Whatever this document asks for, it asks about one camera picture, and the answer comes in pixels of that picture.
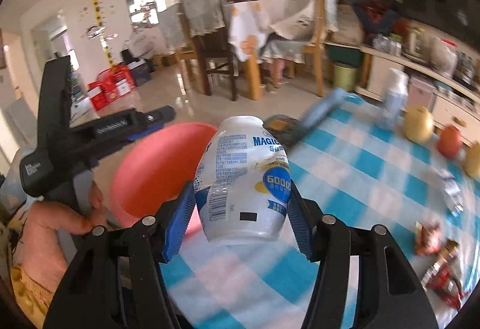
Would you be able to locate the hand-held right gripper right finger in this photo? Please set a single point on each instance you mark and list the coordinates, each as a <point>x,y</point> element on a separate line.
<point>300,224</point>

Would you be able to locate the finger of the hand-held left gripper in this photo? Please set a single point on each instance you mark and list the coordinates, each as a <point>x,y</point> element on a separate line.
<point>112,128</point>
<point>54,104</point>

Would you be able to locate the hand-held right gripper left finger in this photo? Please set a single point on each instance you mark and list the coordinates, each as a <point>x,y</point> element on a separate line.
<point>180,220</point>

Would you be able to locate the pink plastic basin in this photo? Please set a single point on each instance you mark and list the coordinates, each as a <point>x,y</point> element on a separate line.
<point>157,171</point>

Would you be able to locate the white yogurt drink bottle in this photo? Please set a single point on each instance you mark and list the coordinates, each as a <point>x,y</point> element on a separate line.
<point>240,179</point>

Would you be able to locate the patterned red snack wrapper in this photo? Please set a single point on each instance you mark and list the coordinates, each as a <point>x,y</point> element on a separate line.
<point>446,272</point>

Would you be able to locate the white plastic wrapper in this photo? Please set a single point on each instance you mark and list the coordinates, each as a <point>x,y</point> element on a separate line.
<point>452,190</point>

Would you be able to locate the green trash bin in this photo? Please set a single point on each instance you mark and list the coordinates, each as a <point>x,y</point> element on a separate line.
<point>344,77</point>

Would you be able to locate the person's left hand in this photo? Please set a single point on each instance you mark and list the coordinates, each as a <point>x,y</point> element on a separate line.
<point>48,235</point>

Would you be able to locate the stack of red boxes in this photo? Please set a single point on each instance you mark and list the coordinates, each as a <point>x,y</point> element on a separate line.
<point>112,87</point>

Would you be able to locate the blue white checkered tablecloth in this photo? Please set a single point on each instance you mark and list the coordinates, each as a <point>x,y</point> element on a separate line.
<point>356,179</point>

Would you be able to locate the giraffe height chart sticker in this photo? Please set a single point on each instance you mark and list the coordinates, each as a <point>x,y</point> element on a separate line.
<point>99,21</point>

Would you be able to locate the dark brown object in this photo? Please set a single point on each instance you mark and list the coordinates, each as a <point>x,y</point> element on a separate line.
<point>285,128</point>

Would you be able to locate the wooden chair with grey cover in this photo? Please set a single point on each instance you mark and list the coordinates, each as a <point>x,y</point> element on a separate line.
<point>174,33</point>

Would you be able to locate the light blue bolster cushion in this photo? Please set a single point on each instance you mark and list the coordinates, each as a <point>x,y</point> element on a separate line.
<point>322,109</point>

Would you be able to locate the dark chair with grey cover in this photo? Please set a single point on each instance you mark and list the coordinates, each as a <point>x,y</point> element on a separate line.
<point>210,21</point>

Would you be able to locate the small yellow pear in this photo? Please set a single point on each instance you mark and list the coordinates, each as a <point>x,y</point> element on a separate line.
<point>418,124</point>

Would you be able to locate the white bottle blue label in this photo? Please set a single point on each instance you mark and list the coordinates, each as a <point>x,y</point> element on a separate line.
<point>393,96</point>

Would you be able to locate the light wooden chair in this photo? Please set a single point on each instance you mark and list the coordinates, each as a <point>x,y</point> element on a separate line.
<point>318,63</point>

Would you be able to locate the dining table with white cloth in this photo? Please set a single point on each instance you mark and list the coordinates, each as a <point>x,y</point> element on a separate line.
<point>245,29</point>

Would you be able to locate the red apple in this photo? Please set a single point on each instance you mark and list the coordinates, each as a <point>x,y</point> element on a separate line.
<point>449,143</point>

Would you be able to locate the cream TV cabinet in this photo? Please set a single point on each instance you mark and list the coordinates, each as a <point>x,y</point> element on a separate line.
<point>378,70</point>

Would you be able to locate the large yellow pear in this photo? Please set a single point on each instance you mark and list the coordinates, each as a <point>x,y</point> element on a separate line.
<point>473,160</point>

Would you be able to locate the cluster of glass cups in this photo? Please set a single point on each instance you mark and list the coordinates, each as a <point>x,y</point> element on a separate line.
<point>386,44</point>

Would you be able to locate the glass electric kettle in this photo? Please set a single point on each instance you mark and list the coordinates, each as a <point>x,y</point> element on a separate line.
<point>418,44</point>

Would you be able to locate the light blue towel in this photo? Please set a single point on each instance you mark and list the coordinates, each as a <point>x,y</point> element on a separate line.
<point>330,6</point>

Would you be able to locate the dark blue wrapped bouquet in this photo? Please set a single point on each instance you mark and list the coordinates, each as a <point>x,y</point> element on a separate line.
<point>375,12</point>

